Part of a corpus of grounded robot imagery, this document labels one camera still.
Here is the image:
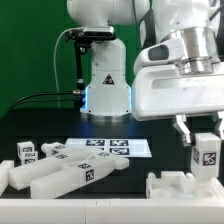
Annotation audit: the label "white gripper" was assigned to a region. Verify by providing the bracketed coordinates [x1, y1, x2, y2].
[132, 63, 224, 147]

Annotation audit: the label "white cube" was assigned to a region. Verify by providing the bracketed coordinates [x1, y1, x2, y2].
[20, 151, 38, 165]
[191, 133, 221, 198]
[17, 141, 34, 157]

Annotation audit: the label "white chair seat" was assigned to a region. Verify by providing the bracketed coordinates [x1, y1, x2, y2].
[146, 171, 215, 199]

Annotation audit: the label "white chair side frame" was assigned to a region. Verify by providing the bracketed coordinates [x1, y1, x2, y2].
[8, 148, 129, 199]

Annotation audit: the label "white cube front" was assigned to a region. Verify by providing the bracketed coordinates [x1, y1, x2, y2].
[20, 151, 38, 165]

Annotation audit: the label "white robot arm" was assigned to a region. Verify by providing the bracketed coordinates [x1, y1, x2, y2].
[67, 0, 224, 145]

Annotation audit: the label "white right barrier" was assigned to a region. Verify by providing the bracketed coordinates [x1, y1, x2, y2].
[210, 178, 224, 200]

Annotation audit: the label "white barrier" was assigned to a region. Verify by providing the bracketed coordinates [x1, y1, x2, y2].
[210, 178, 224, 200]
[0, 160, 14, 196]
[0, 199, 224, 224]

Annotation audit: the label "white marker sheet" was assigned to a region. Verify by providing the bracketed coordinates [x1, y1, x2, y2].
[65, 138, 152, 158]

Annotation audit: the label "white left barrier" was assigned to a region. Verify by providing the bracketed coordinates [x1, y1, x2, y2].
[0, 160, 14, 196]

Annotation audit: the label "white front barrier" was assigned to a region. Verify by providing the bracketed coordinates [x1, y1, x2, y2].
[0, 199, 224, 224]

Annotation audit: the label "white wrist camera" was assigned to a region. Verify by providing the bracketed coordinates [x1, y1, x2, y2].
[133, 37, 185, 74]

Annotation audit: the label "black camera stand pole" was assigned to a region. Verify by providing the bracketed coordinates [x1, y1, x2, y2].
[74, 41, 85, 94]

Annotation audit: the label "black camera on stand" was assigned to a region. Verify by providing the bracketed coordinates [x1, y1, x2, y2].
[65, 26, 116, 41]

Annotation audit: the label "grey camera cable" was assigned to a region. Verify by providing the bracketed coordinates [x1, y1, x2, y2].
[53, 27, 81, 109]

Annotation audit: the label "black base cables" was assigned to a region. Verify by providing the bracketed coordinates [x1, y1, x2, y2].
[7, 89, 86, 113]

